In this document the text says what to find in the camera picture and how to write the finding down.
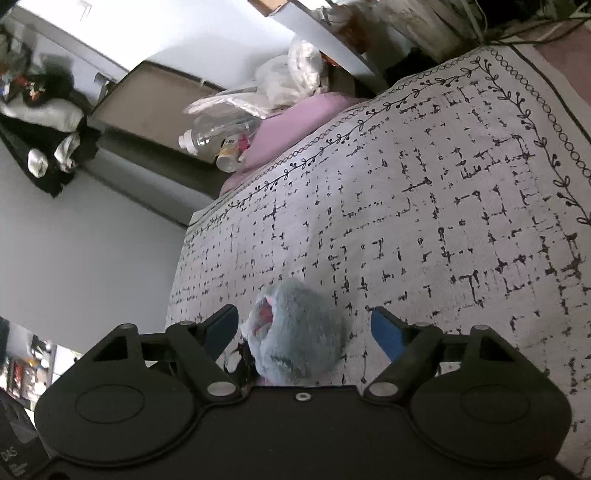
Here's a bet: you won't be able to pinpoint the white sock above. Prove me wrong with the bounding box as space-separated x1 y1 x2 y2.
54 133 80 173
27 148 49 177

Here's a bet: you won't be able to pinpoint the black fuzzy toy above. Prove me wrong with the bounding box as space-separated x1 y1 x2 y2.
223 344 256 387

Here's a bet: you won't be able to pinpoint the black cables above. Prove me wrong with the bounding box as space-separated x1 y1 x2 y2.
457 0 591 47

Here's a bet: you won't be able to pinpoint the pink pillow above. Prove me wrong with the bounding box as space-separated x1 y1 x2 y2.
219 91 371 197

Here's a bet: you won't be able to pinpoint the brown door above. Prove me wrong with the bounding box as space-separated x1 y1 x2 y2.
87 60 234 228

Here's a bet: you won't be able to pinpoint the cluttered shelf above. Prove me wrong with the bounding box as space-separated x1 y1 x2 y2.
0 318 80 409

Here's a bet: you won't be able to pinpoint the clear plastic bottle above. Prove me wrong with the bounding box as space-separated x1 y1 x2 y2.
178 113 262 156

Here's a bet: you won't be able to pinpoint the white plastic bag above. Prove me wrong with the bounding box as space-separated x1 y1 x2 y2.
255 36 331 112

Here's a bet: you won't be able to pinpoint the black clothes pile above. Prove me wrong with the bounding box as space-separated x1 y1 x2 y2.
0 69 102 199

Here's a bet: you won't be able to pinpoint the white cloth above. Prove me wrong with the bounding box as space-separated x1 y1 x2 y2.
0 98 85 134

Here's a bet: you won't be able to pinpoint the grey-blue plush toy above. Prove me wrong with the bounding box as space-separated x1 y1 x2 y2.
239 278 354 387

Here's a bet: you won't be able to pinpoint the clear crinkled plastic bag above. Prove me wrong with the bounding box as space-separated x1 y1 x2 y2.
184 85 279 120

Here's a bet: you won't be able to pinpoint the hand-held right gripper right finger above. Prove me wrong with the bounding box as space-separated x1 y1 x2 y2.
364 305 523 404

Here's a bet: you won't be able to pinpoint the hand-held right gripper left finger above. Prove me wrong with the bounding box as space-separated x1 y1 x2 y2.
88 304 245 403

